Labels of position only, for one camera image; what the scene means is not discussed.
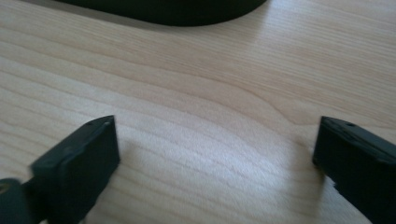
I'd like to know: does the black rounded object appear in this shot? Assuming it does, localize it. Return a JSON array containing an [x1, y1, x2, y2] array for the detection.
[[54, 0, 269, 27]]

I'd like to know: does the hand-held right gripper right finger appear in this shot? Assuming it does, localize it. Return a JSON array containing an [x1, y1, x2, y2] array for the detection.
[[312, 116, 396, 224]]

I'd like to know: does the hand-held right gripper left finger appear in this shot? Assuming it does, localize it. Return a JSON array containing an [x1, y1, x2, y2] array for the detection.
[[30, 115, 121, 224]]

